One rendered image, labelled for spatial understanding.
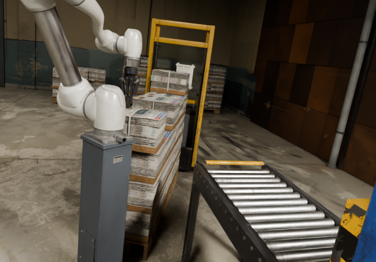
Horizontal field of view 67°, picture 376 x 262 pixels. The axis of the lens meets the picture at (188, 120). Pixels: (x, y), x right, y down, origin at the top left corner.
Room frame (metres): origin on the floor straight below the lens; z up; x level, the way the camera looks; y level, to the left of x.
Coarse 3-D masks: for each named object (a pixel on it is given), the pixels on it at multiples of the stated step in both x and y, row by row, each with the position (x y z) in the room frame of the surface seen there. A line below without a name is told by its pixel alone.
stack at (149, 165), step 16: (176, 128) 2.61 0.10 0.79; (176, 144) 2.73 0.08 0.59; (144, 160) 1.77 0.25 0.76; (160, 160) 1.87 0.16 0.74; (144, 176) 1.77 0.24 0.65; (160, 176) 1.95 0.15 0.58; (128, 192) 1.78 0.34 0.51; (144, 192) 1.77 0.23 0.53; (160, 208) 2.14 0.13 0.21; (128, 224) 1.78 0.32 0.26; (144, 224) 1.76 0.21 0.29; (128, 240) 1.77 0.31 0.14; (128, 256) 1.77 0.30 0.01; (144, 256) 1.76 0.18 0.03
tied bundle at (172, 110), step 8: (136, 104) 2.37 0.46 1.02; (144, 104) 2.36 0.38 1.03; (152, 104) 2.35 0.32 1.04; (160, 104) 2.34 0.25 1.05; (168, 104) 2.34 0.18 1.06; (176, 104) 2.41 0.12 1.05; (168, 112) 2.34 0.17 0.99; (176, 112) 2.47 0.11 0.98; (168, 120) 2.34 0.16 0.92; (176, 120) 2.50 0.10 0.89
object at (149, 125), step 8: (144, 112) 1.91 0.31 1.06; (152, 112) 1.93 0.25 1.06; (160, 112) 1.98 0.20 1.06; (136, 120) 1.73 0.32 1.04; (144, 120) 1.73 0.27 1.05; (152, 120) 1.73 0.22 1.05; (160, 120) 1.74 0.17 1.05; (136, 128) 1.73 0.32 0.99; (144, 128) 1.72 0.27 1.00; (152, 128) 1.71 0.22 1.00; (160, 128) 1.81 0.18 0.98; (136, 136) 1.72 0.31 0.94; (144, 136) 1.72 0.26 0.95; (152, 136) 1.72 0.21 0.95; (160, 136) 1.85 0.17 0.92; (136, 144) 1.73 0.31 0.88; (144, 144) 1.72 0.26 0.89; (152, 144) 1.71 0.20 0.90
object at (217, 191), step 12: (204, 168) 1.68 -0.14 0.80; (204, 180) 1.53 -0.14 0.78; (204, 192) 1.51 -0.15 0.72; (216, 192) 1.37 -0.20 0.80; (216, 204) 1.34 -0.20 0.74; (228, 204) 1.25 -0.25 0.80; (216, 216) 1.32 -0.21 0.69; (228, 216) 1.20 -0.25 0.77; (240, 216) 1.16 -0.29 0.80; (228, 228) 1.18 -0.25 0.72; (240, 228) 1.08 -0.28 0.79; (252, 228) 1.07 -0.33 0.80; (240, 240) 1.06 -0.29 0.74; (252, 240) 0.99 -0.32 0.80; (240, 252) 1.05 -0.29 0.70; (252, 252) 0.97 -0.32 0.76; (264, 252) 0.93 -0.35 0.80
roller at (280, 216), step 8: (248, 216) 1.17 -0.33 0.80; (256, 216) 1.18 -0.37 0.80; (264, 216) 1.19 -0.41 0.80; (272, 216) 1.21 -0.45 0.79; (280, 216) 1.22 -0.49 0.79; (288, 216) 1.23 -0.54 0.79; (296, 216) 1.24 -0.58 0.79; (304, 216) 1.25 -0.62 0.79; (312, 216) 1.27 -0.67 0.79; (320, 216) 1.28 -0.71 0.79
